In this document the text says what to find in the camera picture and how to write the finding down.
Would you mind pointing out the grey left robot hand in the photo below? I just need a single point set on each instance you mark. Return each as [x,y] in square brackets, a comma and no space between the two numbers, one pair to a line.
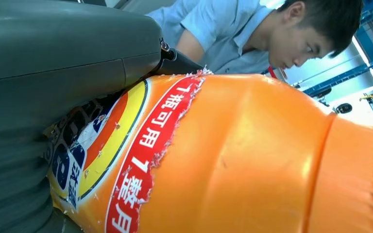
[61,58]

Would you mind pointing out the orange detergent bottle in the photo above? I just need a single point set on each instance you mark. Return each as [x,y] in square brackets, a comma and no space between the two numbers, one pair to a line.
[238,154]

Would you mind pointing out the person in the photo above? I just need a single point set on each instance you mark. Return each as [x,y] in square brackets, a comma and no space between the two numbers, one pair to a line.
[238,35]

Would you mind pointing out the blue metal frame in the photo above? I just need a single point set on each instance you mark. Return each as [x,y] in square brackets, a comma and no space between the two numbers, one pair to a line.
[334,78]

